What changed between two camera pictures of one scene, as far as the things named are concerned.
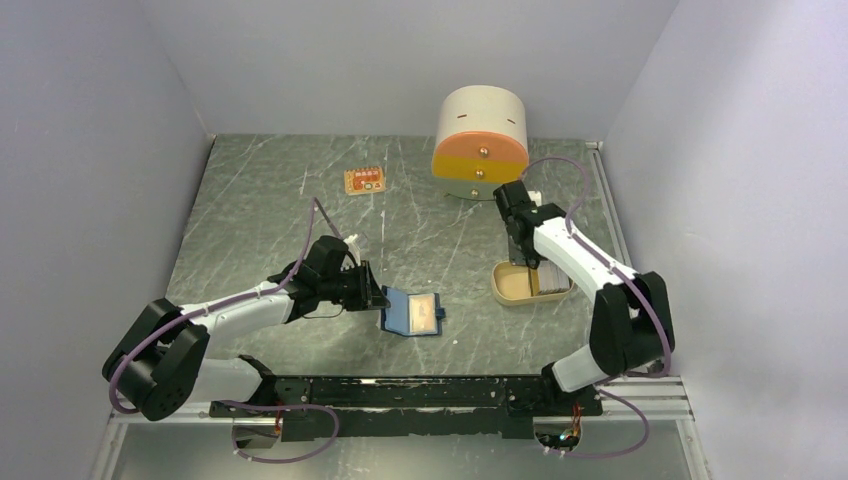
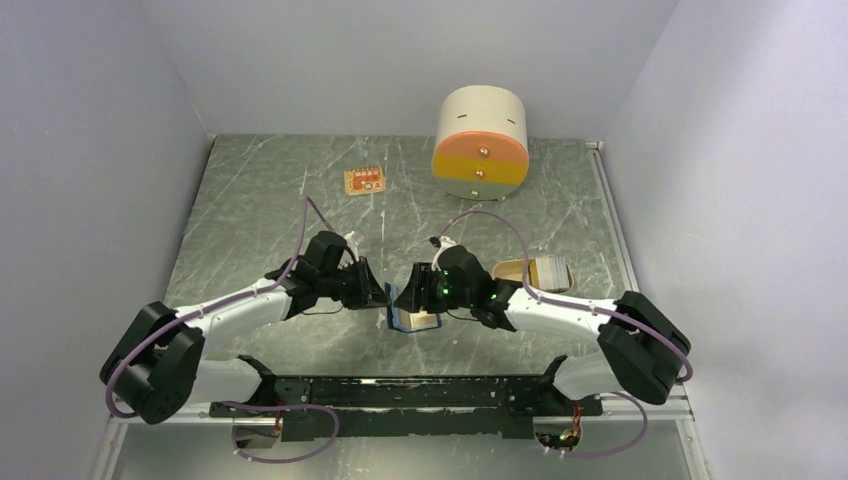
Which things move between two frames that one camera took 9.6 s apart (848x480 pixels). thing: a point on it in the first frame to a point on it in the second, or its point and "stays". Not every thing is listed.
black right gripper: [529, 259] to [413, 297]
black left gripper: [369, 294] stays
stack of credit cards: [551, 277] stays
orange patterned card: [364, 180] stays
